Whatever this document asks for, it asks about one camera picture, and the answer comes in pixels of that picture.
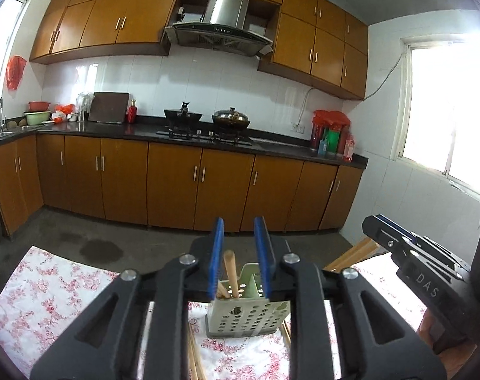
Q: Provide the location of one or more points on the wooden upper kitchen cabinets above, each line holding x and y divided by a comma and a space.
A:
105, 16

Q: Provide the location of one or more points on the green perforated utensil holder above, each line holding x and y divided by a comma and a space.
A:
244, 316

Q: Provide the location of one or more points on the wooden kitchen cabinets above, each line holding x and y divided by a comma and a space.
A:
164, 186
105, 16

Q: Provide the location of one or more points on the pink floral tablecloth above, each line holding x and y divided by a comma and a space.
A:
58, 285

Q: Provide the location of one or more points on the red basin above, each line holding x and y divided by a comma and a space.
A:
39, 106

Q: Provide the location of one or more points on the steel faucet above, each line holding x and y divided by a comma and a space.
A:
1, 114

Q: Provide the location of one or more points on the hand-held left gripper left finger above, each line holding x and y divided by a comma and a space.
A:
215, 261

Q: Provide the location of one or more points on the small blue box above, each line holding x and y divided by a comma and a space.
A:
323, 147

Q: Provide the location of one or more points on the green basin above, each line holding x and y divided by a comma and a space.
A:
37, 118

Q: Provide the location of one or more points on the steel range hood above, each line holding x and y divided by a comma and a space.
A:
224, 16

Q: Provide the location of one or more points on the green box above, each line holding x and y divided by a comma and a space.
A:
334, 142

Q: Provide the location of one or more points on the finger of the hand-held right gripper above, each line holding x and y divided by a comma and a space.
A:
382, 235
442, 257

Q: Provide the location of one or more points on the red plastic bag on hook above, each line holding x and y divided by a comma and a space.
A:
16, 73

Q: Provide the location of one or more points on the black wok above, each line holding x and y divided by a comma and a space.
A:
183, 116

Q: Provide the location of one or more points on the dark brown cutting board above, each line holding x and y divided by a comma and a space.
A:
108, 107

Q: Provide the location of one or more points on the wooden lower kitchen cabinets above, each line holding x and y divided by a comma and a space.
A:
164, 186

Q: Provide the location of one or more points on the person's right hand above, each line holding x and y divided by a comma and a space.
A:
430, 324

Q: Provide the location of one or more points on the black kitchen countertop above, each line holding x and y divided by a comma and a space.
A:
117, 130

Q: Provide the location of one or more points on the gas stove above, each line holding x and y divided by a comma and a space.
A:
204, 136

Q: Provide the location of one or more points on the bright window with white frame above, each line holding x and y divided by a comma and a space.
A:
445, 107

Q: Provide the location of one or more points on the red bottle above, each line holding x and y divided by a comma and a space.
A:
132, 113

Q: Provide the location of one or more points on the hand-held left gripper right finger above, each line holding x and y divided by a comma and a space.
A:
264, 261

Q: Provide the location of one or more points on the white wall socket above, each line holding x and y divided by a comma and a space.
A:
297, 128

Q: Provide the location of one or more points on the dark pot with lid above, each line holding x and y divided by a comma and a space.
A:
231, 118

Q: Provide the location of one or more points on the red and white plastic bag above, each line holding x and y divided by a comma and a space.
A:
64, 113

